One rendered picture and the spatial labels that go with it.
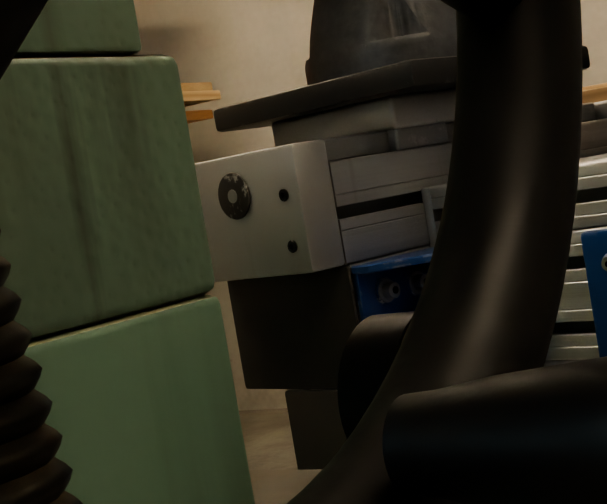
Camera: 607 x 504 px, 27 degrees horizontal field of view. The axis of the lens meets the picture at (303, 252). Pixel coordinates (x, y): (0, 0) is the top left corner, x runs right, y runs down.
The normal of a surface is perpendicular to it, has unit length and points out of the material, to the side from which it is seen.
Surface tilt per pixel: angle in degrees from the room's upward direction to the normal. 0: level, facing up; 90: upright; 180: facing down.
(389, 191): 90
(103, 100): 90
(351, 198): 90
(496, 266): 53
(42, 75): 90
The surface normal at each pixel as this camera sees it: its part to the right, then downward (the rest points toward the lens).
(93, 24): 0.81, -0.11
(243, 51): -0.52, 0.14
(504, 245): 0.03, -0.58
